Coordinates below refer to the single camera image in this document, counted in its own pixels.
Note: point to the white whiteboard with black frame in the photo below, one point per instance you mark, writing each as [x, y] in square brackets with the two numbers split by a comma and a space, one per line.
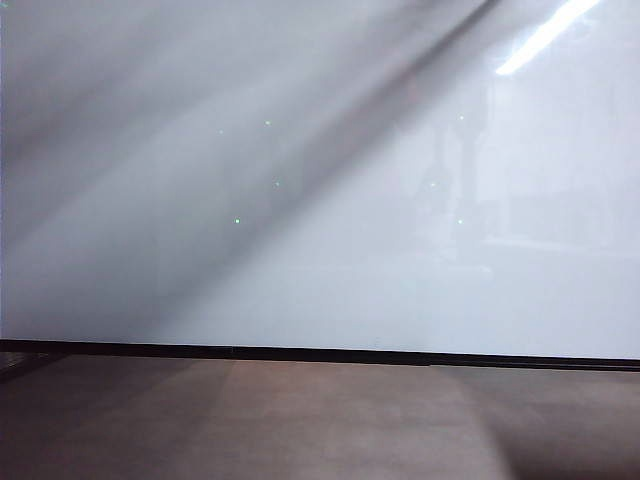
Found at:
[350, 280]

